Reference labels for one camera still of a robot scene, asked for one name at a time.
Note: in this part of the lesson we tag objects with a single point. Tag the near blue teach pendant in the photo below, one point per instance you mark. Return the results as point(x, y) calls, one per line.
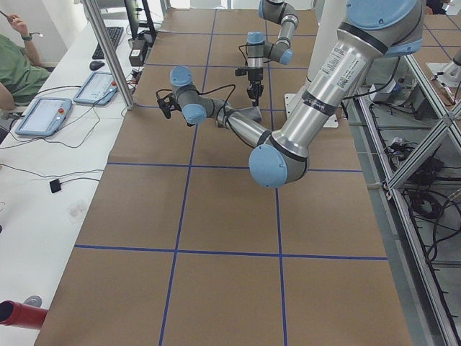
point(45, 117)

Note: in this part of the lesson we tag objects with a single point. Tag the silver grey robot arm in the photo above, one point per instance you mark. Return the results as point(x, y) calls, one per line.
point(368, 31)
point(259, 49)

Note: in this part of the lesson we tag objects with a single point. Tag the pink and grey towel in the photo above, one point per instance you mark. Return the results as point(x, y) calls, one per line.
point(253, 113)

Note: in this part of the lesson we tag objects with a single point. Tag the far blue teach pendant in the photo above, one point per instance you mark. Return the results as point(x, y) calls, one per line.
point(98, 89)

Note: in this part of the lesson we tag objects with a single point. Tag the second robot base beyond frame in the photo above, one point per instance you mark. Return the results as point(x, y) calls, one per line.
point(447, 75)

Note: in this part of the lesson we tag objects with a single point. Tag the black computer mouse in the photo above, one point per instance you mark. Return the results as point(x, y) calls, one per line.
point(96, 65)

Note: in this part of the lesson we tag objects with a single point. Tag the black monitor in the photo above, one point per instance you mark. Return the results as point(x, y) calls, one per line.
point(139, 31)

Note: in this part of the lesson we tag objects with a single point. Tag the red cylinder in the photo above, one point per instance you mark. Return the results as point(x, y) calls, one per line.
point(22, 315)

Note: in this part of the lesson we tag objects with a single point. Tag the blue teach pendant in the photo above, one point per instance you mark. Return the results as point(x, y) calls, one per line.
point(98, 89)
point(45, 117)

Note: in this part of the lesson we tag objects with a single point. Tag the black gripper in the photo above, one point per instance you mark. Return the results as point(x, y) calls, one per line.
point(170, 102)
point(256, 75)

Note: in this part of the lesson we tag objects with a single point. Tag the small black square puck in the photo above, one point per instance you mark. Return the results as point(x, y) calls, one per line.
point(55, 186)

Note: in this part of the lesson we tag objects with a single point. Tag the aluminium frame rail structure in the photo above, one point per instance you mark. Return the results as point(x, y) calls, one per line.
point(409, 146)

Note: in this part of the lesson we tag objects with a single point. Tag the person in green shirt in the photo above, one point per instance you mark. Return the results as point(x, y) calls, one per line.
point(22, 71)

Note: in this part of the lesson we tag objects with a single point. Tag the aluminium frame post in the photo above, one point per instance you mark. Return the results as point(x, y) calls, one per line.
point(102, 36)

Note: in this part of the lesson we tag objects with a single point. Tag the black box with label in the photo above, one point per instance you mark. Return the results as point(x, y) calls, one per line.
point(138, 53)

